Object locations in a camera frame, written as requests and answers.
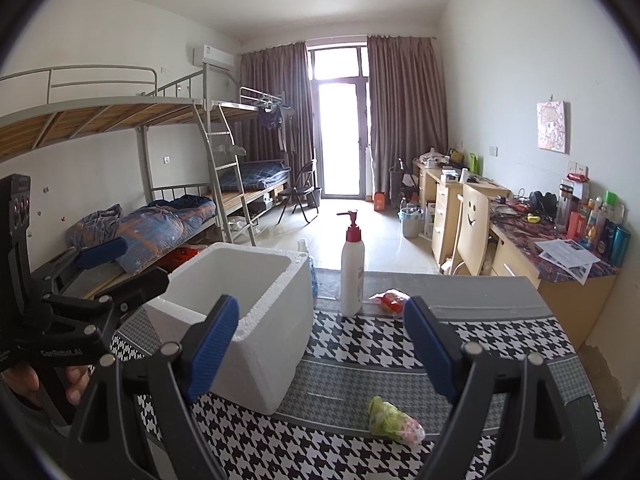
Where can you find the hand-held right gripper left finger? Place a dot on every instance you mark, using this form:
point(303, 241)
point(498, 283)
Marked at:
point(215, 345)

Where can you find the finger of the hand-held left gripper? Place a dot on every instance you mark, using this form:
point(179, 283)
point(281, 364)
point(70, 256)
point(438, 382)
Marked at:
point(142, 290)
point(100, 252)

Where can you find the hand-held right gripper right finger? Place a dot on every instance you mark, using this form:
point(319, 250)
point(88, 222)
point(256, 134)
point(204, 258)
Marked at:
point(430, 350)

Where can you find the white foam box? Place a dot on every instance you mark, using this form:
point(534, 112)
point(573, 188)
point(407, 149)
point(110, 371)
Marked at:
point(270, 340)

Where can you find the person's left hand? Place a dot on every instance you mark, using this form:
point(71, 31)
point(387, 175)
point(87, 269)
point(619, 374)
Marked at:
point(77, 385)

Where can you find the grey purple crumpled blanket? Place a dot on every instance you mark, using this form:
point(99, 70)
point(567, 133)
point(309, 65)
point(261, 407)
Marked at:
point(95, 225)

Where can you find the red plastic bag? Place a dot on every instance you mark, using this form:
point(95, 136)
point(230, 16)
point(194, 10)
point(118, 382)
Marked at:
point(177, 257)

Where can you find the blue orange quilt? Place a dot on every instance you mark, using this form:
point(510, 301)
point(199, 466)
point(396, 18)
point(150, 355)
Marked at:
point(160, 232)

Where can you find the red snack packet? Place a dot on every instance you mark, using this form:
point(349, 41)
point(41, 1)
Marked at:
point(390, 302)

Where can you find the green pink plastic bag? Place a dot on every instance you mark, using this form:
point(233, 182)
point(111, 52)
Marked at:
point(387, 417)

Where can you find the black white houndstooth tablecloth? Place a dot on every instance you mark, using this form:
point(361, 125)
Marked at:
point(350, 375)

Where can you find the white pump bottle red cap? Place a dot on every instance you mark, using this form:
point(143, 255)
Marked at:
point(352, 280)

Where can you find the clear plastic bottle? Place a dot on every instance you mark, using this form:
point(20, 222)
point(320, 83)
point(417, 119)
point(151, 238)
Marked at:
point(312, 280)

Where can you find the white bucket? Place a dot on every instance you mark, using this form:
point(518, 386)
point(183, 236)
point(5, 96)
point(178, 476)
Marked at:
point(412, 225)

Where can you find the wooden chair with smiley face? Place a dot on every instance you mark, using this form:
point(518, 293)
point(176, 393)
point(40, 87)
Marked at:
point(472, 230)

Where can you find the large grey metal bunk bed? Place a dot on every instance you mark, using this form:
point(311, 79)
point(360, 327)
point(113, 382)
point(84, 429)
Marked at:
point(100, 115)

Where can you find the dark patterned desk cloth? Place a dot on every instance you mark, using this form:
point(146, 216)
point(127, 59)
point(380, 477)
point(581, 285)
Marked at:
point(520, 235)

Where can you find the light wooden desk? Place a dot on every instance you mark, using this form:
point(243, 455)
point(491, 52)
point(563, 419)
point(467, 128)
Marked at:
point(570, 305)

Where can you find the small grey metal bunk bed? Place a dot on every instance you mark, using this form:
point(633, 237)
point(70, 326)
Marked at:
point(255, 195)

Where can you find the red box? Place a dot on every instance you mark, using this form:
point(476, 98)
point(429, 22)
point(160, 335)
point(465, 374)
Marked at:
point(380, 202)

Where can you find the dark blue plaid bedding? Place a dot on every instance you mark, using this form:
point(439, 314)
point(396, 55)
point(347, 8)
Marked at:
point(260, 172)

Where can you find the printed paper sheets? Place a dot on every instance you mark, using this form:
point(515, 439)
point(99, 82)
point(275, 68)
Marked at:
point(567, 252)

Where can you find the black trolley bag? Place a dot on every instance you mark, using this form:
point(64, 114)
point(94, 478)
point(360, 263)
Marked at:
point(400, 182)

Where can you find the black bucket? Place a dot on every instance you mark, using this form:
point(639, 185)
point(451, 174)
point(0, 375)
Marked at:
point(315, 197)

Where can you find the black headphones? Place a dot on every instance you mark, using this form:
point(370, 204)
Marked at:
point(547, 205)

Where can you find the black folding chair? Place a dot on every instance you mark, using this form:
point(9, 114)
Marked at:
point(305, 180)

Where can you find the green paper bag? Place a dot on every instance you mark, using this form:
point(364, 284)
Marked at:
point(473, 162)

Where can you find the row of toiletry bottles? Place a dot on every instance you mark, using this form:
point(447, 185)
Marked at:
point(607, 235)

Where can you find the dark hanging clothes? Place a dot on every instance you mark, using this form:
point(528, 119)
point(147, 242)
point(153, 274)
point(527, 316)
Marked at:
point(270, 117)

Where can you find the white air conditioner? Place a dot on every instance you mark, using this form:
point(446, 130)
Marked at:
point(212, 55)

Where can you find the glass balcony door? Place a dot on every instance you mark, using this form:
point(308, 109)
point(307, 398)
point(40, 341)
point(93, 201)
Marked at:
point(340, 135)

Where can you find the brown curtain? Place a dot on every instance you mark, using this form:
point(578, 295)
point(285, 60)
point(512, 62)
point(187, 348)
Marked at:
point(405, 110)
point(295, 85)

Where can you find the pink cartoon wall poster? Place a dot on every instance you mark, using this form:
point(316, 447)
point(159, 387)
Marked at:
point(552, 127)

